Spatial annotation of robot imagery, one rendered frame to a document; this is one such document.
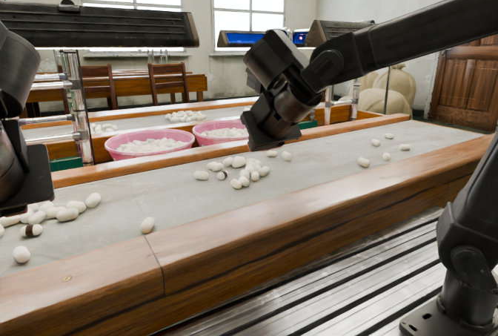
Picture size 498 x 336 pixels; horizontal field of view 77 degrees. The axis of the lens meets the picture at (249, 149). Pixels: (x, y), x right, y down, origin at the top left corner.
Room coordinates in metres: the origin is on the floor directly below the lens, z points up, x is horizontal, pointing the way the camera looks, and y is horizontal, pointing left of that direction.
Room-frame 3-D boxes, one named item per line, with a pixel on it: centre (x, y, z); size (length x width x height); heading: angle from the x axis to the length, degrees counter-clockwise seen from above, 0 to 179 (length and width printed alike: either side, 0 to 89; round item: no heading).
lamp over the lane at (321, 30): (1.07, -0.44, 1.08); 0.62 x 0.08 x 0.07; 122
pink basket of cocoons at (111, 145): (0.94, 0.30, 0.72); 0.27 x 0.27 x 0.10
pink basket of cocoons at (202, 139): (1.09, 0.07, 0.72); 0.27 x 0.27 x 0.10
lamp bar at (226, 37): (1.55, -0.14, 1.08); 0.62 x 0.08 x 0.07; 122
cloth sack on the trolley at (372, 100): (3.53, -1.41, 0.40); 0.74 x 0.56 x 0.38; 120
